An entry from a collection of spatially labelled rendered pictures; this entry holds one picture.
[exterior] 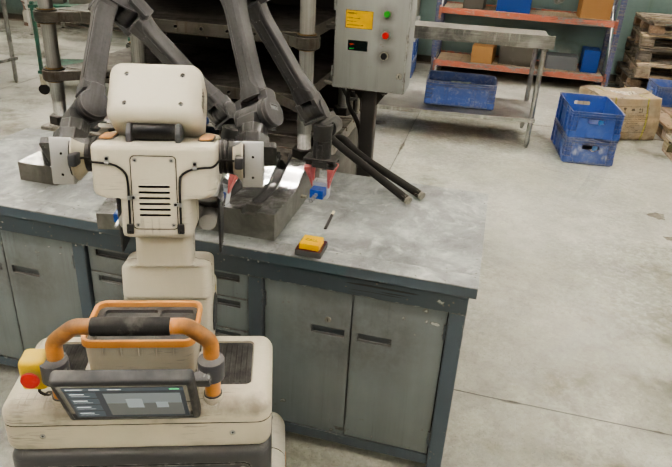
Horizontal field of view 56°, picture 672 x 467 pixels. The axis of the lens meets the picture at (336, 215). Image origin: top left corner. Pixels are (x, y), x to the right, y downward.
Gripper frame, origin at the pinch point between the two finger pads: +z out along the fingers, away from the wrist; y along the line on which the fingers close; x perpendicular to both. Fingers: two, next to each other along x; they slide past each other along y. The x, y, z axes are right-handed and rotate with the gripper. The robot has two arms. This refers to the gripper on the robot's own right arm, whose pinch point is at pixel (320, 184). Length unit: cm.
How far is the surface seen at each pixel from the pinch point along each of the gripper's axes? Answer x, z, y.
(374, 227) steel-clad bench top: -6.8, 15.1, -16.9
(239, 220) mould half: 14.3, 10.0, 21.4
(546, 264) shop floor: -157, 93, -88
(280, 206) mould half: 7.8, 6.2, 10.5
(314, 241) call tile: 16.3, 11.7, -3.5
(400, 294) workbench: 14.9, 25.1, -30.5
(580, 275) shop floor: -151, 93, -106
